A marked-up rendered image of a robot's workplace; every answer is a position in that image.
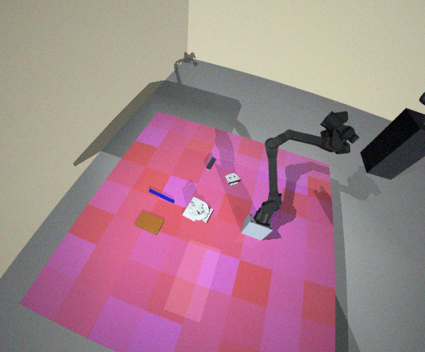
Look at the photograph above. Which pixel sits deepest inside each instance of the orange flat plate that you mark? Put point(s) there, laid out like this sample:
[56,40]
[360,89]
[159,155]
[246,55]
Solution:
[149,222]

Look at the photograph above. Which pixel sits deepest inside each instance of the blue rectangular bar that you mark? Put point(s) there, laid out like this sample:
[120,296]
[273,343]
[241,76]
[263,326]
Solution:
[161,195]

